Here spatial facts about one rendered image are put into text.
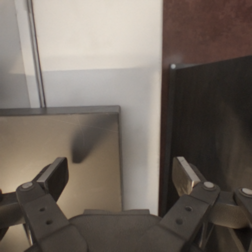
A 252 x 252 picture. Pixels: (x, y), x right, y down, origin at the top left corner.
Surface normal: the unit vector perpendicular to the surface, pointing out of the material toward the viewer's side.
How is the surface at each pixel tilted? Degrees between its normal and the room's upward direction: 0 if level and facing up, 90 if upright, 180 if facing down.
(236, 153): 90
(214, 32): 0
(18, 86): 0
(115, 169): 0
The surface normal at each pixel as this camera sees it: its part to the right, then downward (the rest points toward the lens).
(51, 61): 0.00, 0.25
